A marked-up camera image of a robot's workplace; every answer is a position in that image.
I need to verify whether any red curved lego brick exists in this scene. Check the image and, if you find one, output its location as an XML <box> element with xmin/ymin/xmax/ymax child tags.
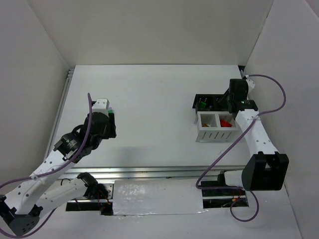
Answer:
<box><xmin>220</xmin><ymin>119</ymin><xmax>232</xmax><ymax>127</ymax></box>

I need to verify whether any green curved lego brick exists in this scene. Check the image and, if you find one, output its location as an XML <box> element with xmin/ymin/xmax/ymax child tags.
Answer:
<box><xmin>197</xmin><ymin>102</ymin><xmax>207</xmax><ymax>111</ymax></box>

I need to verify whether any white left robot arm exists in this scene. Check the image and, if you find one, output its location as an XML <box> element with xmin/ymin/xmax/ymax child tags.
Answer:
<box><xmin>0</xmin><ymin>111</ymin><xmax>116</xmax><ymax>239</ymax></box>

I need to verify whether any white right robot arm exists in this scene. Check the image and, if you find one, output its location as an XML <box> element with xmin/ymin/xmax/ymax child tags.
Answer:
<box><xmin>219</xmin><ymin>79</ymin><xmax>289</xmax><ymax>191</ymax></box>

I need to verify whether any white slotted container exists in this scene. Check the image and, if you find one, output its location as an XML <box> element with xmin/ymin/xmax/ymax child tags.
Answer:
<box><xmin>194</xmin><ymin>112</ymin><xmax>240</xmax><ymax>143</ymax></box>

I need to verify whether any white taped cover panel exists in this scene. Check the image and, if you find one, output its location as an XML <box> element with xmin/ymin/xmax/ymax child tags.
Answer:
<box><xmin>113</xmin><ymin>179</ymin><xmax>204</xmax><ymax>216</ymax></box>

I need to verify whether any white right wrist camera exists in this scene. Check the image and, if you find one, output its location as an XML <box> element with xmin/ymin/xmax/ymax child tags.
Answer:
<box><xmin>243</xmin><ymin>75</ymin><xmax>256</xmax><ymax>94</ymax></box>

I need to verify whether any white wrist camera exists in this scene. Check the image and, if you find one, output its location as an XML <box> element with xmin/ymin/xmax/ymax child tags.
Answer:
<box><xmin>92</xmin><ymin>99</ymin><xmax>110</xmax><ymax>117</ymax></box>
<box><xmin>243</xmin><ymin>75</ymin><xmax>256</xmax><ymax>94</ymax></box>

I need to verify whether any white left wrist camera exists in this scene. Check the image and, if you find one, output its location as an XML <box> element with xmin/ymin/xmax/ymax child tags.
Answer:
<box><xmin>92</xmin><ymin>99</ymin><xmax>110</xmax><ymax>117</ymax></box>

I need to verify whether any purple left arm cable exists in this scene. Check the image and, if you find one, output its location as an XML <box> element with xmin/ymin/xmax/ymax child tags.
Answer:
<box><xmin>0</xmin><ymin>93</ymin><xmax>93</xmax><ymax>237</ymax></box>

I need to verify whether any aluminium front rail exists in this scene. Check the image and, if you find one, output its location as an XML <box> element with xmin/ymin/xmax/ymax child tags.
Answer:
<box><xmin>57</xmin><ymin>166</ymin><xmax>247</xmax><ymax>180</ymax></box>

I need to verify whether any aluminium rail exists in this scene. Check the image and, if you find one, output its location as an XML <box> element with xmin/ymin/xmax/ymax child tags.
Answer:
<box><xmin>47</xmin><ymin>68</ymin><xmax>75</xmax><ymax>151</ymax></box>
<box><xmin>57</xmin><ymin>166</ymin><xmax>247</xmax><ymax>180</ymax></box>

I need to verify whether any aluminium left side rail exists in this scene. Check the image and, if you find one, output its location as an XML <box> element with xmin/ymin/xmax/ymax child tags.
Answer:
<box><xmin>47</xmin><ymin>68</ymin><xmax>75</xmax><ymax>151</ymax></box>

